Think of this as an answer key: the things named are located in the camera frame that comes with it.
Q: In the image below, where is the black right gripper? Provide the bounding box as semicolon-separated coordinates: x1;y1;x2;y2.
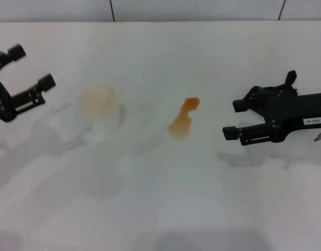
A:
222;86;321;146

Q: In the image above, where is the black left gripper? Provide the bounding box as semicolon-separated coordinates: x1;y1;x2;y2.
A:
0;44;57;123

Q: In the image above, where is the dark blue rag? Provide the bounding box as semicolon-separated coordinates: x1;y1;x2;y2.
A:
254;70;299;96

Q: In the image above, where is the white paper cup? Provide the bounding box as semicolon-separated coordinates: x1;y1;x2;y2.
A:
78;83;121;136

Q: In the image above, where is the brown water stain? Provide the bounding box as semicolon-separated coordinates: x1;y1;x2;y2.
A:
168;97;201;142

